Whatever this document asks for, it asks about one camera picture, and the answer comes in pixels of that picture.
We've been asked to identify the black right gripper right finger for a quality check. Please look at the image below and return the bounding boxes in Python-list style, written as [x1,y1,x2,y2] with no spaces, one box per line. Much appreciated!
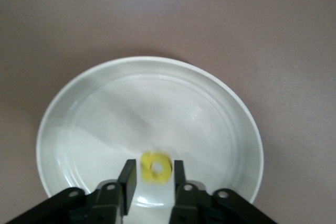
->
[167,159,276,224]

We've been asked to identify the beige round plate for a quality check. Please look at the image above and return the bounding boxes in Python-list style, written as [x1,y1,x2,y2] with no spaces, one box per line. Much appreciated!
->
[36,56,264,209]

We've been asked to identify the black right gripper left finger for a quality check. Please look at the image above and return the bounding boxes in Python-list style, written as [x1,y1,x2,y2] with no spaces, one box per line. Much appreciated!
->
[7,158,138,224]

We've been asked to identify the yellow foam letter a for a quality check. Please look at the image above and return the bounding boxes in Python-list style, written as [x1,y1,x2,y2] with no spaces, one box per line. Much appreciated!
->
[140,151,173,185]

